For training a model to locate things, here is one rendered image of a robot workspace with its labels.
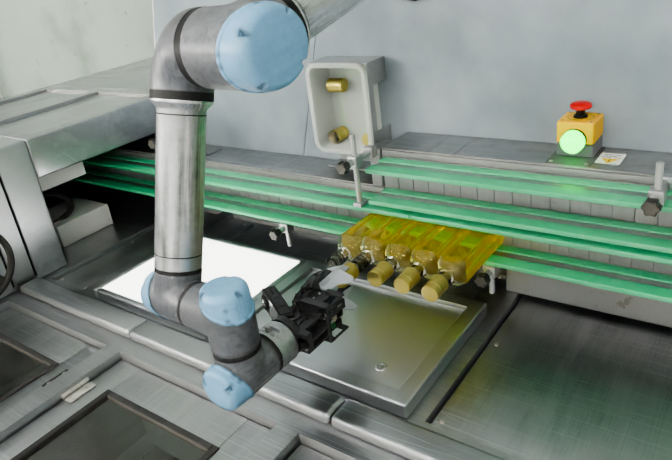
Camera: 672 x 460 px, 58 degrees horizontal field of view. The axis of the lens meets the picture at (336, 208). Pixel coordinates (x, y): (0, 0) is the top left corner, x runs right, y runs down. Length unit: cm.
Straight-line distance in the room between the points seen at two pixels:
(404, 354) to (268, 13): 67
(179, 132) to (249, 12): 23
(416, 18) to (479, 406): 82
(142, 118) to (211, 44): 116
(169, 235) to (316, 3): 41
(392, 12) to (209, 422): 94
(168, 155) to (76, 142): 93
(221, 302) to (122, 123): 114
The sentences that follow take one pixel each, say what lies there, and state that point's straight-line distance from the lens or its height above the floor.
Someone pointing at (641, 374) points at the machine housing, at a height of 102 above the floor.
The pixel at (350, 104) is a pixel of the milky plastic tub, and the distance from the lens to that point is 154.
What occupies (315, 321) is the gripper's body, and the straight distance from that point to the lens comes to 104.
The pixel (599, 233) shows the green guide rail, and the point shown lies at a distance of 119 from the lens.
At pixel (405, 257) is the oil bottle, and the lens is 121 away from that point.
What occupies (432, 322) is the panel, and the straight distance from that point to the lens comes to 126.
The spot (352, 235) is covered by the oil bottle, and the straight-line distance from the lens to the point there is 129.
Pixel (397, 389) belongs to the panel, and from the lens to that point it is 110.
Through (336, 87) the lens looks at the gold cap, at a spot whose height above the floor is 80.
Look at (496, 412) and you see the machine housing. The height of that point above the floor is 122.
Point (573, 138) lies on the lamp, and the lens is 124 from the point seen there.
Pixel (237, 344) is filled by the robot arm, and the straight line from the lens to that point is 92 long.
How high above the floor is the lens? 198
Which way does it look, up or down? 46 degrees down
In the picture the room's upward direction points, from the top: 124 degrees counter-clockwise
